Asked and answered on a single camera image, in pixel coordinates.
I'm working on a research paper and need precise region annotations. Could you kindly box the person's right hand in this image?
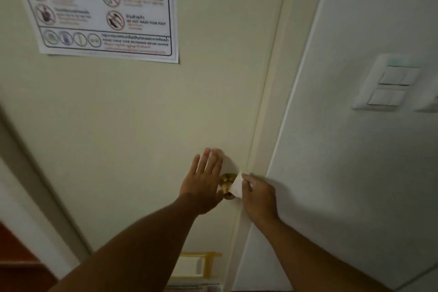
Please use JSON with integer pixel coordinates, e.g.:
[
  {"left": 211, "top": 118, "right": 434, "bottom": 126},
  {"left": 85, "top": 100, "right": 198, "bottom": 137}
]
[{"left": 240, "top": 173, "right": 280, "bottom": 231}]

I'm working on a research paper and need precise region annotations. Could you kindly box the person's left hand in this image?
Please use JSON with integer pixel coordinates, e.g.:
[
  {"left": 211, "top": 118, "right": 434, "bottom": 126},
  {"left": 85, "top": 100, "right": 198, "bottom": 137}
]
[{"left": 179, "top": 147, "right": 225, "bottom": 216}]

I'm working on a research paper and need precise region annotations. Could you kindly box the white tissue paper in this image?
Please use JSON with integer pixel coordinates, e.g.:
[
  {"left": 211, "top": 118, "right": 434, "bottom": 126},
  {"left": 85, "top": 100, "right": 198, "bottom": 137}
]
[{"left": 229, "top": 171, "right": 254, "bottom": 200}]

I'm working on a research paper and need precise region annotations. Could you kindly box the person's right forearm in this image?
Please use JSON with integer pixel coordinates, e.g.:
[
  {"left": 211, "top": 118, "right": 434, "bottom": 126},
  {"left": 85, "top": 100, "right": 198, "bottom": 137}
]
[{"left": 259, "top": 216, "right": 394, "bottom": 292}]

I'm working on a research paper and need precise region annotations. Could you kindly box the person's left forearm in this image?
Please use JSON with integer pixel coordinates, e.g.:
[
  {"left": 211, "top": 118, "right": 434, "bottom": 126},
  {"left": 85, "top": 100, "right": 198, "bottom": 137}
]
[{"left": 48, "top": 194, "right": 201, "bottom": 292}]

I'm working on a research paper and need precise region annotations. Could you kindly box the brass door knob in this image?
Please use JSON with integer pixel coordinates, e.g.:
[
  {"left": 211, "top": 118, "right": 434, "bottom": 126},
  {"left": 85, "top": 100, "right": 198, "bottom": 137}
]
[{"left": 219, "top": 173, "right": 240, "bottom": 201}]

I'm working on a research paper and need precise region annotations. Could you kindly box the yellow plastic rack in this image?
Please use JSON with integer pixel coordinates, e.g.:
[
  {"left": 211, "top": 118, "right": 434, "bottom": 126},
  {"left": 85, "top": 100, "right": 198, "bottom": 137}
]
[{"left": 177, "top": 251, "right": 223, "bottom": 279}]

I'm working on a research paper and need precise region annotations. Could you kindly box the cream door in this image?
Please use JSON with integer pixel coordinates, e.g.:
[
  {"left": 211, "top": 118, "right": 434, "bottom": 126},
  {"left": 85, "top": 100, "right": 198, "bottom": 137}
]
[{"left": 0, "top": 0, "right": 295, "bottom": 292}]

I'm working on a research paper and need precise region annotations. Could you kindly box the white pictogram rules poster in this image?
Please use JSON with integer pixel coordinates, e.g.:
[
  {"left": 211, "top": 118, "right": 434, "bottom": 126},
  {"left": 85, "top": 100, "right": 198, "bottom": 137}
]
[{"left": 12, "top": 0, "right": 180, "bottom": 64}]

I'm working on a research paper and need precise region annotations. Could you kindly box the cream door frame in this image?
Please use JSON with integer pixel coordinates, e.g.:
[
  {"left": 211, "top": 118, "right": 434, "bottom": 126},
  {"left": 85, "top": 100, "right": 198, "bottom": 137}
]
[{"left": 224, "top": 0, "right": 334, "bottom": 292}]

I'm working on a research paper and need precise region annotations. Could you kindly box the white light switch plate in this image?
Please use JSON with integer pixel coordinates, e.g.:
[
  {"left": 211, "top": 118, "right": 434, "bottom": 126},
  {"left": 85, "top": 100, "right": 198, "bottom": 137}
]
[{"left": 352, "top": 54, "right": 425, "bottom": 111}]

